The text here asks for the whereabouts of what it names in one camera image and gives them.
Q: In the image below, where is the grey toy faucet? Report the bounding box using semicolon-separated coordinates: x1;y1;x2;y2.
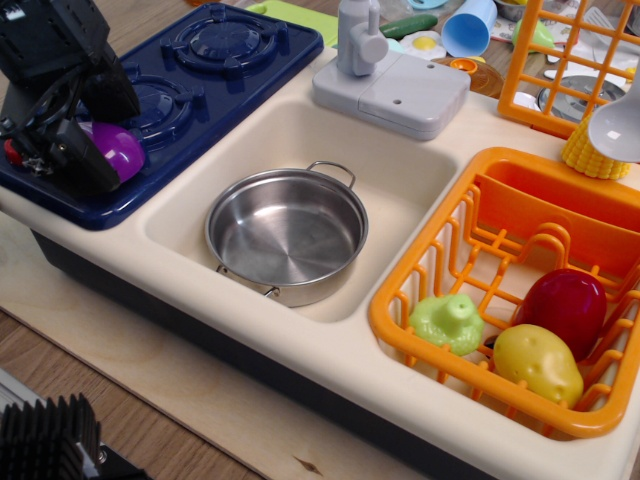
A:
312;1;471;141

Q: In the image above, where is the orange upright grid rack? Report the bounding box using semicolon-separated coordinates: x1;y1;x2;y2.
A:
498;1;639;139

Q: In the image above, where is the red stove knob left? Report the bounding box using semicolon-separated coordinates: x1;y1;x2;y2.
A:
4;140;23;166

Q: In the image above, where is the yellow toy corn cob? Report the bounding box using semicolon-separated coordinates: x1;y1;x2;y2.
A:
561;114;631;180

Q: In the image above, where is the yellow toy potato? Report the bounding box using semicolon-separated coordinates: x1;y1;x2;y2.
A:
493;324;584;408

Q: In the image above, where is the green toy lettuce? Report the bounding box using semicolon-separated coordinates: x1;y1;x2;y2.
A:
409;294;484;356

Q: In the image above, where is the grey plastic spoon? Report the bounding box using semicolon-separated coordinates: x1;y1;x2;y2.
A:
588;71;639;163

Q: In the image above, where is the light wooden board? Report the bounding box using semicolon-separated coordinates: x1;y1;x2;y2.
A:
0;209;426;480

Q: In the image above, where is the light blue plastic cup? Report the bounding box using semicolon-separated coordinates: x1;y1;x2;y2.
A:
441;0;497;57

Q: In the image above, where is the orange dish rack basket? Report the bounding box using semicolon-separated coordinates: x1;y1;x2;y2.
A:
369;147;639;438

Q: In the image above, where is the navy blue toy stove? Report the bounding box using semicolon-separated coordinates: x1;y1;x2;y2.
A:
1;4;324;230

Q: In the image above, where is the purple toy eggplant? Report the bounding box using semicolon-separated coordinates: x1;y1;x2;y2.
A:
80;122;146;182

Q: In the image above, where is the lime green cutting board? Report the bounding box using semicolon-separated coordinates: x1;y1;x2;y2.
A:
245;1;338;47

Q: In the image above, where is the stainless steel pan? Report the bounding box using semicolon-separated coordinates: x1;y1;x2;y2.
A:
204;161;369;307

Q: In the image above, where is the dark red toy fruit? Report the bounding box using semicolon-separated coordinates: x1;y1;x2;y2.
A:
512;269;607;362

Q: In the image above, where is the toy fried egg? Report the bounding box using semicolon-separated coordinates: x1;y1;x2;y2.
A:
400;31;446;60

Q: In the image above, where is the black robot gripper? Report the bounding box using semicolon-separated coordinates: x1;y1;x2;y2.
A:
1;1;141;195

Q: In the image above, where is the silver metal pot lid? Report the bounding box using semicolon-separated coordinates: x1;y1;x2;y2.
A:
537;74;626;123

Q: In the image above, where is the green toy cucumber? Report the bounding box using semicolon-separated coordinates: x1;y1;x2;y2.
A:
380;14;438;40

